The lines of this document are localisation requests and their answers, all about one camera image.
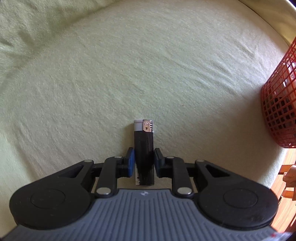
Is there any black lighter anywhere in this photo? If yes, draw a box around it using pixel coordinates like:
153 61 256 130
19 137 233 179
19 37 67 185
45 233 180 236
134 119 154 186

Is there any red plastic mesh basket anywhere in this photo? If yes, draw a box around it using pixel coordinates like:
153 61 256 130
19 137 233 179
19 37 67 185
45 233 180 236
260 41 295 148

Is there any green covered sofa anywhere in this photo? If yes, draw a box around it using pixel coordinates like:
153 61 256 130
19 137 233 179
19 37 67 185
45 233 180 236
1 1 288 235

